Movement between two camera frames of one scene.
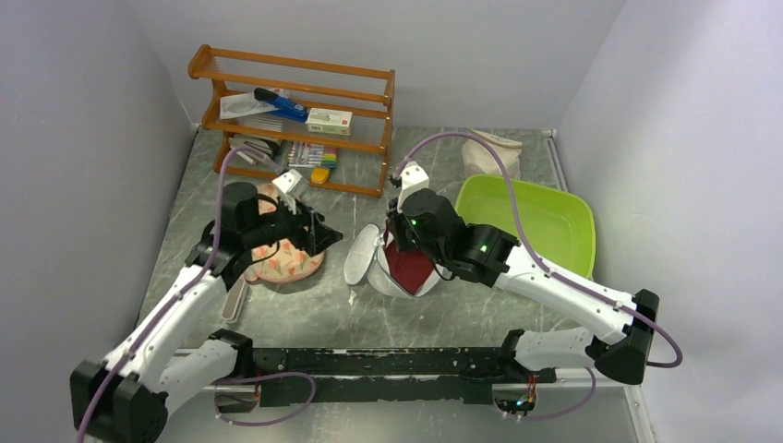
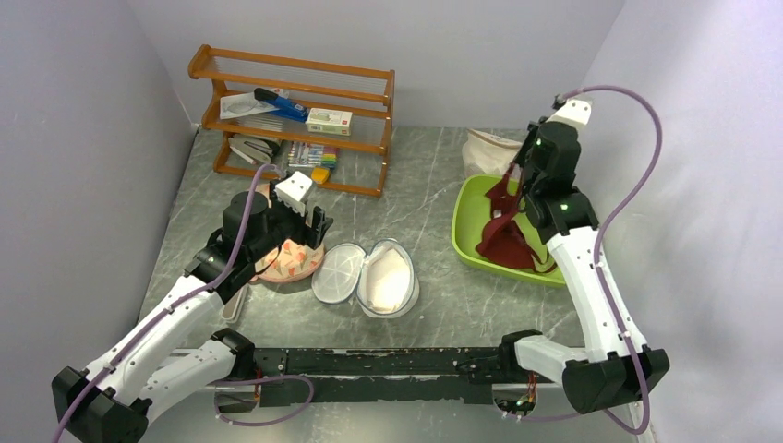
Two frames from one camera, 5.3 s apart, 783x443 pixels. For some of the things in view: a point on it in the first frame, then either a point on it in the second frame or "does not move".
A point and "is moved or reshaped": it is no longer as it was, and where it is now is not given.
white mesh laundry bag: (367, 260) is moved or reshaped
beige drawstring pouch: (479, 160) does not move
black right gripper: (397, 221) -> (529, 139)
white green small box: (329, 121) does not move
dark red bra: (409, 268) -> (501, 241)
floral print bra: (281, 261) does not move
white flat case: (236, 302) does not move
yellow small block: (319, 174) does not move
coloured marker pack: (308, 154) does not move
